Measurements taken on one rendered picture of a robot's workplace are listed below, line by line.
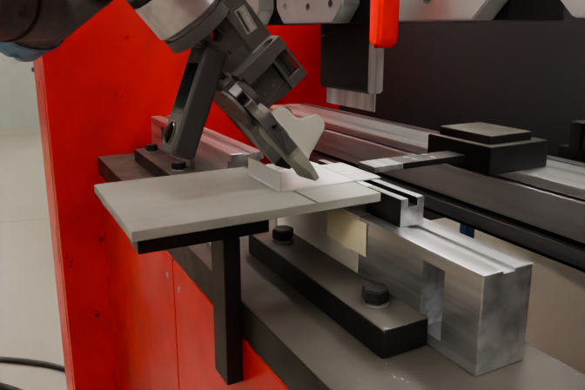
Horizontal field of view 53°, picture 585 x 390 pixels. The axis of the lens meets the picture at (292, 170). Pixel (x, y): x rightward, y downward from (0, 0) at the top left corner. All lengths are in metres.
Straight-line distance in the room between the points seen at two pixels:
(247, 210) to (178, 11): 0.20
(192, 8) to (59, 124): 0.91
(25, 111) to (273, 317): 7.39
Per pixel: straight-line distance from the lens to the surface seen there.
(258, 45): 0.61
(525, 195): 0.82
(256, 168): 0.67
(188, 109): 0.58
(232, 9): 0.60
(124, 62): 1.45
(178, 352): 0.98
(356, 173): 0.69
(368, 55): 0.64
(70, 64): 1.43
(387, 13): 0.51
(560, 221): 0.79
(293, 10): 0.71
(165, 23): 0.57
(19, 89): 7.91
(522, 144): 0.83
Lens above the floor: 1.17
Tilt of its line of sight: 14 degrees down
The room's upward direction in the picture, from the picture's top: straight up
